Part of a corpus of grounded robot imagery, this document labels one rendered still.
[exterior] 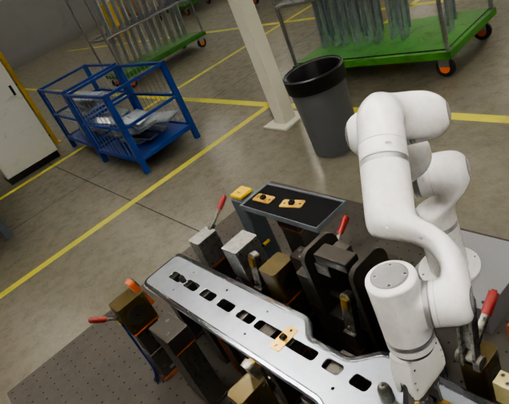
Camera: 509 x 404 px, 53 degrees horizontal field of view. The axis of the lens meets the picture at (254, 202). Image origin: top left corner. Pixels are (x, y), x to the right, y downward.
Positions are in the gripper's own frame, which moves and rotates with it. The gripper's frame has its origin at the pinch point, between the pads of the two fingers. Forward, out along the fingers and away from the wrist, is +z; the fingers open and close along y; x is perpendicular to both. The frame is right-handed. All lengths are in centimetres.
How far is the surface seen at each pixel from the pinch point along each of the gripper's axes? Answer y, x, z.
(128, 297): 18, -104, 4
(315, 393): 8.0, -27.7, 10.6
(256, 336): 3, -55, 10
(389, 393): 0.3, -11.2, 7.2
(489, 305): -23.1, 0.4, -2.8
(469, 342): -14.6, 0.1, 0.0
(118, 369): 33, -127, 40
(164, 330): 18, -81, 7
